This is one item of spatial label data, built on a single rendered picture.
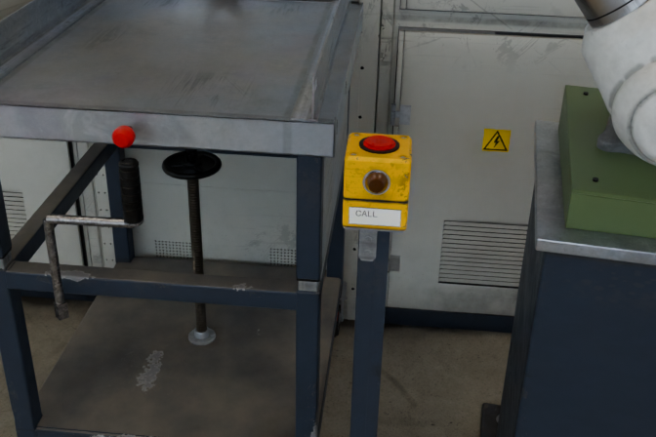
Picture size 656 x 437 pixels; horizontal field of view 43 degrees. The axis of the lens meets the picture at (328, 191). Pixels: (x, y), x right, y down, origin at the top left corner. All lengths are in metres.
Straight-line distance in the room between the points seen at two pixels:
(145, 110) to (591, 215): 0.66
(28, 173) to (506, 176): 1.17
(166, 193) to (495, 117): 0.83
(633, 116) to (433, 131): 0.97
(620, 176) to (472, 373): 0.99
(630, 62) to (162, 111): 0.66
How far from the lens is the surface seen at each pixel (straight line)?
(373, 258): 1.08
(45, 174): 2.19
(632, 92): 1.02
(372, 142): 1.02
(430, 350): 2.16
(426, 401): 2.01
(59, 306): 1.47
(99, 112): 1.30
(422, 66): 1.89
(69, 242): 2.27
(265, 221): 2.10
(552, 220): 1.22
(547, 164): 1.38
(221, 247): 2.17
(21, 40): 1.61
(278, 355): 1.84
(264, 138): 1.25
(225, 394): 1.75
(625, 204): 1.19
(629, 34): 1.03
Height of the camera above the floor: 1.32
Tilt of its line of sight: 27 degrees down
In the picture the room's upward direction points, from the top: 1 degrees clockwise
